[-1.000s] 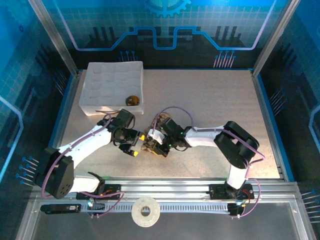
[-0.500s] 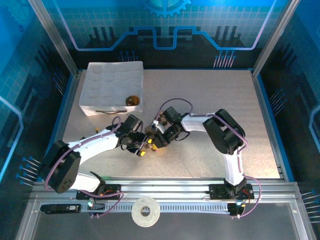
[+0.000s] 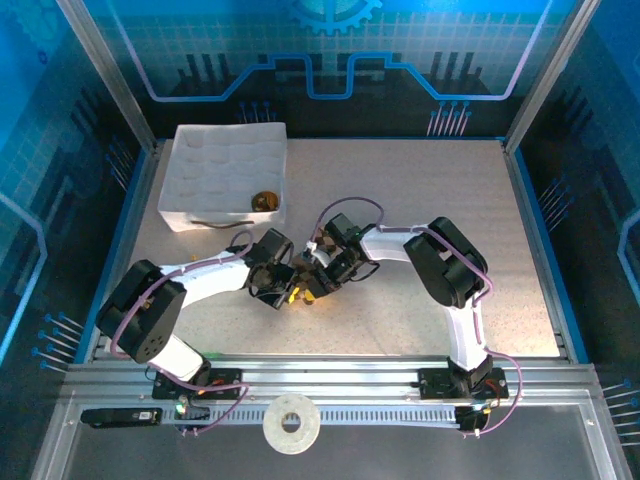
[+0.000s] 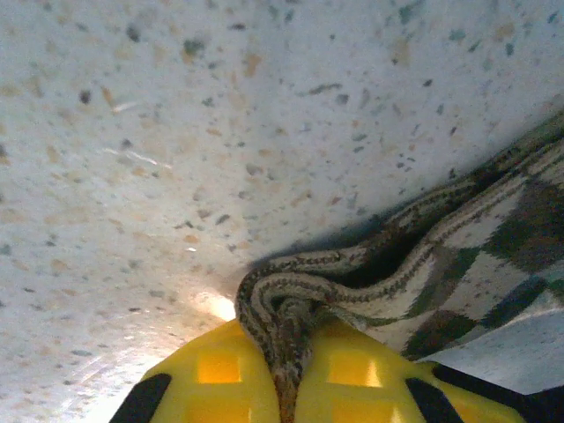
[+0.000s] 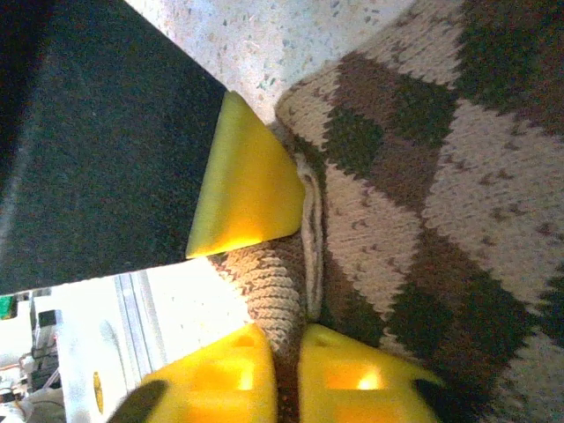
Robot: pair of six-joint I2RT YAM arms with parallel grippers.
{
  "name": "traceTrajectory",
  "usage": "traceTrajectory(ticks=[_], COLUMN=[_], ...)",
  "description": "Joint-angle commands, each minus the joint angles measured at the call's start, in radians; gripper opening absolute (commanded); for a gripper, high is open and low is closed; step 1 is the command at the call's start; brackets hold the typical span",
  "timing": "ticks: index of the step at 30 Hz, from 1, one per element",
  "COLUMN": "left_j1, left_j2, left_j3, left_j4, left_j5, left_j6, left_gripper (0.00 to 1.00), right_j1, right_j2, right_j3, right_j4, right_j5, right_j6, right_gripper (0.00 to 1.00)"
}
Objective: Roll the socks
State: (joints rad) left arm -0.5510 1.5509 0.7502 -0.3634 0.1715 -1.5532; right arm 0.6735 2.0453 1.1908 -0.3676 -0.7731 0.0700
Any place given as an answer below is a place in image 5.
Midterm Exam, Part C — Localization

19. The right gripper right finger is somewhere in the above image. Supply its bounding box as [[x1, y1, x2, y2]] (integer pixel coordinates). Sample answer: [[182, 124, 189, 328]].
[[297, 323, 445, 423]]

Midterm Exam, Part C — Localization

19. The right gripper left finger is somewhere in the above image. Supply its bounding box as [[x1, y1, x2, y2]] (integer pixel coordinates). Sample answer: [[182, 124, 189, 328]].
[[107, 323, 279, 423]]

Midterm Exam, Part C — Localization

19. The wide aluminium beam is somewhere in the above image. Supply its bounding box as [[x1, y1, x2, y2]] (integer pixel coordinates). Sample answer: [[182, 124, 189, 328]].
[[33, 257, 250, 419]]

